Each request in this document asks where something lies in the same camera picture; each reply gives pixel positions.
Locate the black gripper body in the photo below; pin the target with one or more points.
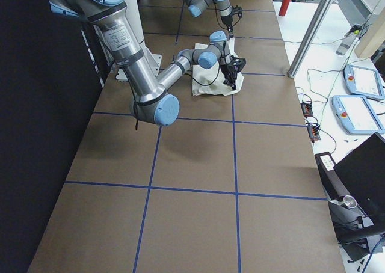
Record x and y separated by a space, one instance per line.
227 19
228 71

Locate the cream long-sleeve cat shirt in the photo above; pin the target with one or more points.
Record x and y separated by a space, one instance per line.
211 81

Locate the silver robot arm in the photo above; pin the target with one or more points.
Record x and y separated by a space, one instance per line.
197 7
151 101

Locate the red cylindrical bottle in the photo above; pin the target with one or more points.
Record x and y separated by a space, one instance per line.
284 7

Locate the far orange black connector box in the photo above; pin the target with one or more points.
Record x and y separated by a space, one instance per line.
306 108

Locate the orange black connector box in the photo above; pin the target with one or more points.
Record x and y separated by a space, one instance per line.
306 108
313 131

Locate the near orange black connector box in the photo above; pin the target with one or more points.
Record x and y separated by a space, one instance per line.
313 131

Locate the far teach pendant tablet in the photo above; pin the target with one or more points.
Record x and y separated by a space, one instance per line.
364 81

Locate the teach pendant tablet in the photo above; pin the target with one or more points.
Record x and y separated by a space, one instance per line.
356 115
364 81

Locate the near teach pendant tablet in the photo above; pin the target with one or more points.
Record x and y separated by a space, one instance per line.
356 115

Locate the black case with white label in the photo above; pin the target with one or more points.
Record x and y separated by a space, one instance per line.
331 182

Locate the black monitor with stand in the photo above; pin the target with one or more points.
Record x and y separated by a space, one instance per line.
360 231

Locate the aluminium frame post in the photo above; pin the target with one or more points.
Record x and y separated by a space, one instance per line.
310 34

